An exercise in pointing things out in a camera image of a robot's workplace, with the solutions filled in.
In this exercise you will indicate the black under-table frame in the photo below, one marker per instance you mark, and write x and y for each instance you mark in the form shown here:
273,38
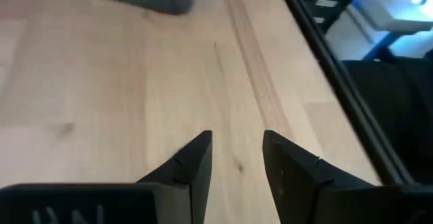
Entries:
324,12

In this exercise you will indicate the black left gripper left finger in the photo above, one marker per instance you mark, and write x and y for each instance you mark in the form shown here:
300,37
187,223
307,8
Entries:
196,163

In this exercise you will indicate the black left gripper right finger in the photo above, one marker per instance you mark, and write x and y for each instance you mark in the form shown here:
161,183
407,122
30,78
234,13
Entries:
304,190

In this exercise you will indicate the black table edge rail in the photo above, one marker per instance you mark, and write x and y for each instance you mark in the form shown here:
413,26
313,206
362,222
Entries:
341,82

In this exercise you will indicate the black fabric seat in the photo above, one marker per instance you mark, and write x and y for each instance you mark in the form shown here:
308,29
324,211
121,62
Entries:
399,115

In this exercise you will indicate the pale blue plastic object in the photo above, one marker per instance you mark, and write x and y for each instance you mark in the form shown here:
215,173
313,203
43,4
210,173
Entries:
389,14

